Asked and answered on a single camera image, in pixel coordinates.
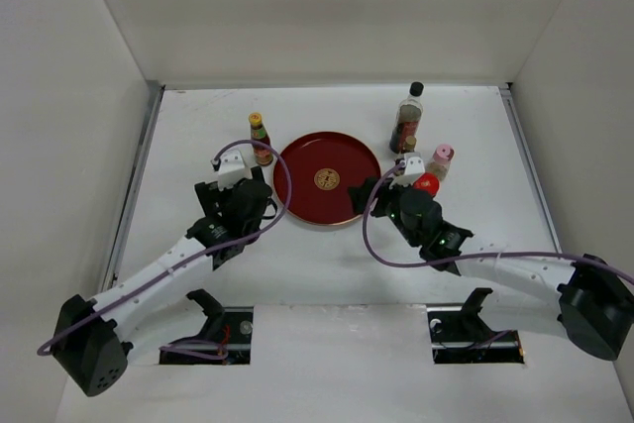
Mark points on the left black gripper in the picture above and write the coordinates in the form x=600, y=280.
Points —
x=213, y=197

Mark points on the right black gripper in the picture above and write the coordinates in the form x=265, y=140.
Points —
x=385, y=193

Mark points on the yellow-capped sauce bottle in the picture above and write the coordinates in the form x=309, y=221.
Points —
x=259, y=135

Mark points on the tall dark soy sauce bottle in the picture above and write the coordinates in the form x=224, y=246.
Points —
x=409, y=114

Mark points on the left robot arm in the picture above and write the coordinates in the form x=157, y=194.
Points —
x=95, y=337

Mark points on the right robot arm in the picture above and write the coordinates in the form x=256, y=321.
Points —
x=594, y=301

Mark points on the round red tray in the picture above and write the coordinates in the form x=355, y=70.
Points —
x=317, y=172

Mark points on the red-capped jar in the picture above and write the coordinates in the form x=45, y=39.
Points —
x=429, y=183

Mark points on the pink-capped spice jar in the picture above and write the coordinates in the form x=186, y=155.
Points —
x=440, y=162

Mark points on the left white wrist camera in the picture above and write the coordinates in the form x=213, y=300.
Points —
x=230, y=168

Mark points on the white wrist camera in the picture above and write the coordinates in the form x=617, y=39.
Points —
x=412, y=166
x=230, y=168

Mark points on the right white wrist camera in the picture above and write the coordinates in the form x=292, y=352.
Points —
x=412, y=166

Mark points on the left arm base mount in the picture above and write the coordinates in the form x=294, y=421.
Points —
x=224, y=339

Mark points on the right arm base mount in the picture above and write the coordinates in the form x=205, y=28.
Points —
x=460, y=337

